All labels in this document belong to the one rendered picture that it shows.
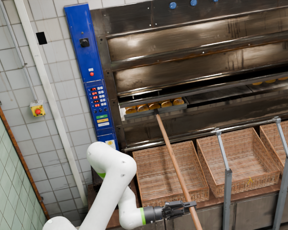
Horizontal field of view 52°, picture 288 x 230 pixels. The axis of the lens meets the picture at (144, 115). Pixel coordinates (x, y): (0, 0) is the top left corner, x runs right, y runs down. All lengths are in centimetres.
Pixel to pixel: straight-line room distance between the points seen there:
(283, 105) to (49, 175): 221
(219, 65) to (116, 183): 148
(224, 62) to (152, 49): 61
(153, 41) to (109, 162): 117
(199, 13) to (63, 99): 120
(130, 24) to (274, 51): 120
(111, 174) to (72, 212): 190
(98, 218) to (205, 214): 144
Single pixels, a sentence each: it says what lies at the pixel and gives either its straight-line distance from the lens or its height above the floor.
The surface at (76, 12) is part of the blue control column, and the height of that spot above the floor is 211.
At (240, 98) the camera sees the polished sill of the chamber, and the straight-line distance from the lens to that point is 272.
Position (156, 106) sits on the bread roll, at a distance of 255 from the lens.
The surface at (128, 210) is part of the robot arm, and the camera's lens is 170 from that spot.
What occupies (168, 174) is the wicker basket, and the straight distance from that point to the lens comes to 280.
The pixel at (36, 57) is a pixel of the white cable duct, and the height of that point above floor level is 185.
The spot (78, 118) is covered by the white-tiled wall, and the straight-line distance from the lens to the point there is 247.
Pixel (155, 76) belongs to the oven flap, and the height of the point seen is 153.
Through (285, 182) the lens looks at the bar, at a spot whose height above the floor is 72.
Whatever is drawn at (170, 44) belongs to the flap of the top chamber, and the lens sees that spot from 228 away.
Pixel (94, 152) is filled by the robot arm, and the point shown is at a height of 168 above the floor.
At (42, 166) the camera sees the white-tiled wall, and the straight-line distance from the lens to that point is 279.
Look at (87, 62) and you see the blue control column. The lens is 222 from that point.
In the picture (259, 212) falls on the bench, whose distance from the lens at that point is 290.
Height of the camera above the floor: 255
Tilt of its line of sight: 33 degrees down
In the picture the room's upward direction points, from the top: 8 degrees counter-clockwise
